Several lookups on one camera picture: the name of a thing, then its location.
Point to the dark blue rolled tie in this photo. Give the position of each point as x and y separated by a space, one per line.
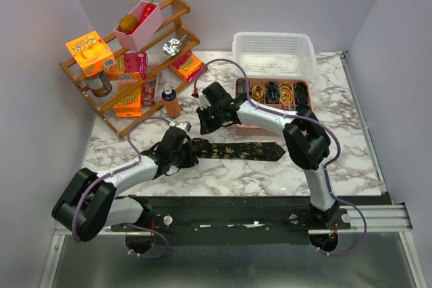
272 93

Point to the orange pink box right shelf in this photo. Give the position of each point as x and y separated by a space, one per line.
187 67

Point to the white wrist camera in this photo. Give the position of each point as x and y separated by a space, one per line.
185 126
203 101

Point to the yellow rolled tie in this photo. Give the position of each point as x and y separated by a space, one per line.
286 96
257 93

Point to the orange box bottom shelf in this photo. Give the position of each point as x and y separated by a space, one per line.
130 105

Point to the brown blue rolled tie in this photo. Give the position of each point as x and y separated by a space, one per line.
241 87

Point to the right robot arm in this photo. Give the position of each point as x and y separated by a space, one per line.
306 139

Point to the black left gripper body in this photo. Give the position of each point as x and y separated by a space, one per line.
183 158

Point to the wooden tiered shelf rack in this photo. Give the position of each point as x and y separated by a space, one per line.
172 27

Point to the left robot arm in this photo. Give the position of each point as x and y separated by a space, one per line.
90 201

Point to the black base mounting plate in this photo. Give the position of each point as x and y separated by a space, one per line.
212 221

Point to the red small carton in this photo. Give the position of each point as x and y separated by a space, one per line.
149 91

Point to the brown round fruit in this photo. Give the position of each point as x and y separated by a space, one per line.
127 23

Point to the orange pump bottle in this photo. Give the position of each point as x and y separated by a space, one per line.
171 102

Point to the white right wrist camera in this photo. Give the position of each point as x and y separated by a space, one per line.
203 101

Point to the pink rectangular bin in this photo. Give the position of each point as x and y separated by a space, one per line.
144 32

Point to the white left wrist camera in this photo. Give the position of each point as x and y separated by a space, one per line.
185 126

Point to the silver metal scoop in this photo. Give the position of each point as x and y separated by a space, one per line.
173 46

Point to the orange Scrub Daddy box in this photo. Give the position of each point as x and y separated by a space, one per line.
91 53

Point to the black gold rolled tie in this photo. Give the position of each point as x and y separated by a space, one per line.
301 93

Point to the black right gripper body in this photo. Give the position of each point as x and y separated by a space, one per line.
210 118

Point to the pink divided organizer box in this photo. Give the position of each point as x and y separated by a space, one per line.
250 130

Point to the pink orange sponge box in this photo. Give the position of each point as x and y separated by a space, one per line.
129 66

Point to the aluminium rail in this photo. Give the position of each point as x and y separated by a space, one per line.
379 219

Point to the white perforated plastic basket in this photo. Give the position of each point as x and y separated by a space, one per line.
285 56

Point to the black gold floral tie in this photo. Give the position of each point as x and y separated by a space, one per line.
253 151

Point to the dark glass jar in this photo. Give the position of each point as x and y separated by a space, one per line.
99 84

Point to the red chili pepper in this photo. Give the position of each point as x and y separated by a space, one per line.
148 9

